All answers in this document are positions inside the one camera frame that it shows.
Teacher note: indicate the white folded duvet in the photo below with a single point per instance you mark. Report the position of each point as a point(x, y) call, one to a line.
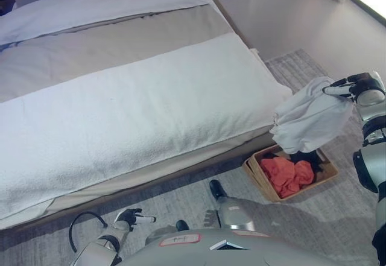
point(105, 3)

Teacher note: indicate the white garment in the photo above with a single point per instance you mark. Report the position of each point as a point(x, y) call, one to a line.
point(310, 118)

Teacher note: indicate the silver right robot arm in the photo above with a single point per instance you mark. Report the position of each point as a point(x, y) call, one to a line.
point(371, 163)

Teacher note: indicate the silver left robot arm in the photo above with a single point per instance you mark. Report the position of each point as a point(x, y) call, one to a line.
point(99, 245)

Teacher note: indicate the orange garment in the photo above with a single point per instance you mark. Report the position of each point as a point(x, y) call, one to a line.
point(286, 175)

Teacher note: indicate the grey striped rug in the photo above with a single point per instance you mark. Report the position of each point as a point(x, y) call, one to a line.
point(301, 217)

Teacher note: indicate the beige bed cover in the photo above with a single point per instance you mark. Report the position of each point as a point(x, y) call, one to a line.
point(105, 49)

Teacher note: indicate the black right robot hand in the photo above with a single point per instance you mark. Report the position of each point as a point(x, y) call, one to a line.
point(360, 85)

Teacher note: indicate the black window base strip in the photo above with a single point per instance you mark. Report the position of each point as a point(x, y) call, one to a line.
point(366, 6)

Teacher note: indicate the black garment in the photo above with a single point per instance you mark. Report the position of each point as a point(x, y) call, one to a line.
point(316, 163)

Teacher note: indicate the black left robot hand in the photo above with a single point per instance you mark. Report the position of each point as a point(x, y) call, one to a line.
point(128, 216)

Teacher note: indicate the woven wicker laundry basket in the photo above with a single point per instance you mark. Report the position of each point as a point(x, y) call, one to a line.
point(257, 172)

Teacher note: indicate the silver robot torso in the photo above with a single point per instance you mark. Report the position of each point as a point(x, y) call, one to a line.
point(241, 251)

